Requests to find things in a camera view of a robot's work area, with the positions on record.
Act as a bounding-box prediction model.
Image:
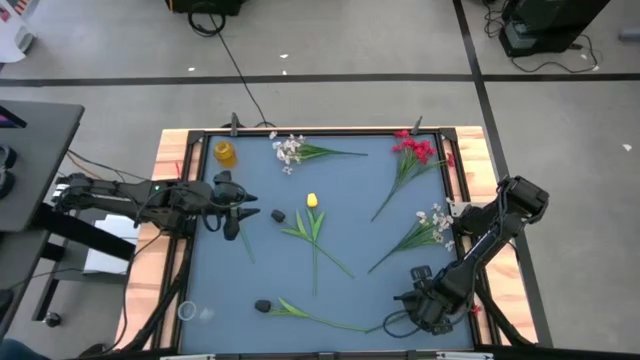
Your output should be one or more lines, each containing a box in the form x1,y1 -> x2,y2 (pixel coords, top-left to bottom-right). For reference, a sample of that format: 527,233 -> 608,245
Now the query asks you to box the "dark purple artificial tulip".
253,297 -> 409,334
270,208 -> 356,279

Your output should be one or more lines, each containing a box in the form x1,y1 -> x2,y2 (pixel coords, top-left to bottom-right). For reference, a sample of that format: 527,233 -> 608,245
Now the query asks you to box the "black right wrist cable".
382,309 -> 422,340

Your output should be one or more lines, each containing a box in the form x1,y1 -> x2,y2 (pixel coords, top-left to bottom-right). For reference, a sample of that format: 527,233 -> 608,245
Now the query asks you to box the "black rounded device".
0,144 -> 19,200

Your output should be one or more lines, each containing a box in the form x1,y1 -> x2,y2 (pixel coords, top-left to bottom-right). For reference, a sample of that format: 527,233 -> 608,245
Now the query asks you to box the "white artificial flower bunch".
368,201 -> 457,275
268,130 -> 370,176

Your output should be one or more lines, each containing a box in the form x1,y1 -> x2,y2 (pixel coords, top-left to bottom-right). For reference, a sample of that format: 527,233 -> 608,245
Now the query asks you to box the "clear glass vase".
177,299 -> 217,323

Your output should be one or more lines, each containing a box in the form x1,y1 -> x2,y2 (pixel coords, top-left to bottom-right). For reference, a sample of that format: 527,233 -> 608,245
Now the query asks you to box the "dark screen device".
0,104 -> 27,130

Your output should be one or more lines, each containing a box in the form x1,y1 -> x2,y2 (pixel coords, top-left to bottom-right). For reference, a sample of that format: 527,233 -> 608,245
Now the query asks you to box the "black equipment case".
164,0 -> 247,16

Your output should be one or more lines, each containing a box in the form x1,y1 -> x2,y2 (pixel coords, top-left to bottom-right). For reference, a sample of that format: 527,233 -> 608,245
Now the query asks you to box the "yellow glass vase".
213,140 -> 239,170

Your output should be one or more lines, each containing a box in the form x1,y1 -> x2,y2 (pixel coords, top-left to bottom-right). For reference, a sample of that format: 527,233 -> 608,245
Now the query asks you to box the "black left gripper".
210,169 -> 262,242

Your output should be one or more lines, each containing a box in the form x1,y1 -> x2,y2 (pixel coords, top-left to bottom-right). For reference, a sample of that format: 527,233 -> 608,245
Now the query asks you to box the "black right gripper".
393,264 -> 457,337

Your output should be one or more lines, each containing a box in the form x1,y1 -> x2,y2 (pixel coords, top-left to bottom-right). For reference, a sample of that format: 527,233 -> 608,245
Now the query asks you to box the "black desk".
0,99 -> 137,346

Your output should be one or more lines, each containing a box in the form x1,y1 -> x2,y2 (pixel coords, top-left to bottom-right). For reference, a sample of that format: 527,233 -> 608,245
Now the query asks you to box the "black floor cable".
187,2 -> 276,129

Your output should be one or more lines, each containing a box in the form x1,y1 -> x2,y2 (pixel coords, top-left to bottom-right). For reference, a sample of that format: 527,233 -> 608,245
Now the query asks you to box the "black aluminium rig frame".
114,127 -> 539,360

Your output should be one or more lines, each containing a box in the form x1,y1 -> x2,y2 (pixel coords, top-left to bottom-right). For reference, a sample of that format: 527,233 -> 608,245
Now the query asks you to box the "white box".
82,213 -> 141,276

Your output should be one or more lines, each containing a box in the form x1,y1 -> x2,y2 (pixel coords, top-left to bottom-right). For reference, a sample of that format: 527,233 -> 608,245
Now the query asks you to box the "black equipment cart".
498,0 -> 612,58

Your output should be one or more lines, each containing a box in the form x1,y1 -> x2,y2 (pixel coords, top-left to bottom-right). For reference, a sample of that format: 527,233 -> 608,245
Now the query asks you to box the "blue table mat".
178,132 -> 475,355

